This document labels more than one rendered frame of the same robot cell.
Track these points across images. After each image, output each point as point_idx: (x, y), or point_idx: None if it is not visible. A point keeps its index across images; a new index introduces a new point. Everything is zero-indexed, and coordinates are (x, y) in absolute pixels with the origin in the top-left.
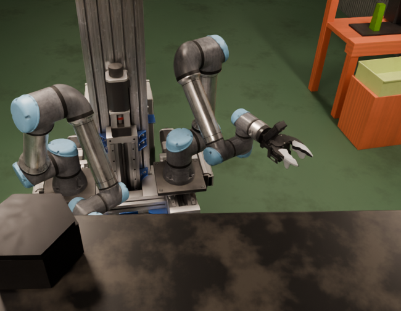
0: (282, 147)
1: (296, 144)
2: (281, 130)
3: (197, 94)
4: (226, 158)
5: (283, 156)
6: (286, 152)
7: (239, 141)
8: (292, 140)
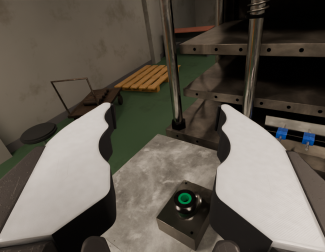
0: (236, 245)
1: (78, 174)
2: None
3: None
4: None
5: (293, 152)
6: (237, 167)
7: None
8: (22, 247)
